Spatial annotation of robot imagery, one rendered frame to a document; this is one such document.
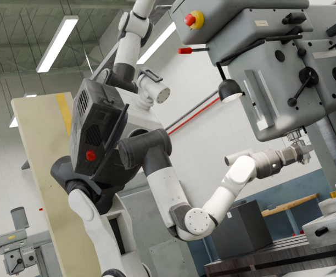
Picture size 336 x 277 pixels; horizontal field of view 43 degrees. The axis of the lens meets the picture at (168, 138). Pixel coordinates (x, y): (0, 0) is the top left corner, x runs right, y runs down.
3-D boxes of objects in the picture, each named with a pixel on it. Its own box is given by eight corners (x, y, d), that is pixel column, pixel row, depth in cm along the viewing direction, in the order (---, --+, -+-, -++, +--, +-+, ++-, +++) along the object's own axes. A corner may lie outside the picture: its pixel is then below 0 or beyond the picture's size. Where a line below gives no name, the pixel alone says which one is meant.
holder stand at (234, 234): (255, 251, 168) (235, 203, 172) (219, 259, 184) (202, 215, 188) (273, 242, 175) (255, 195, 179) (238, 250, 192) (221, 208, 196)
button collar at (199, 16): (201, 22, 140) (195, 6, 141) (191, 32, 145) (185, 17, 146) (206, 22, 141) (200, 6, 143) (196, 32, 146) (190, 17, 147)
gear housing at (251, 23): (256, 32, 138) (244, 5, 140) (211, 68, 157) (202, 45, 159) (317, 29, 157) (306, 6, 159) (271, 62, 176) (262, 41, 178)
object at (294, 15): (286, 22, 143) (281, 11, 144) (278, 28, 146) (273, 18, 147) (308, 21, 150) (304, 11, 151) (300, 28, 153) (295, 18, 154)
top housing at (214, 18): (224, 4, 133) (206, -40, 137) (180, 48, 154) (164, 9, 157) (314, 5, 161) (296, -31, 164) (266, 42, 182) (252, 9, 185)
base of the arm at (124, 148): (132, 178, 130) (125, 143, 127) (118, 167, 141) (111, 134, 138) (175, 164, 136) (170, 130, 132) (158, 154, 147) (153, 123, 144)
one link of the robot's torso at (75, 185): (62, 200, 167) (73, 176, 163) (87, 195, 178) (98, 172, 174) (82, 222, 161) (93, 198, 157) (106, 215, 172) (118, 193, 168)
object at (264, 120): (268, 126, 140) (244, 70, 144) (259, 131, 143) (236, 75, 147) (275, 125, 142) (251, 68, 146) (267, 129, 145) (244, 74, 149)
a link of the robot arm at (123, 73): (104, 64, 173) (96, 93, 169) (116, 57, 166) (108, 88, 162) (127, 75, 180) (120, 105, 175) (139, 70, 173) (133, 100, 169)
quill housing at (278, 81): (298, 123, 135) (259, 35, 141) (254, 145, 151) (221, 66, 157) (332, 115, 146) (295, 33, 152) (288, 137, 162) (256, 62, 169)
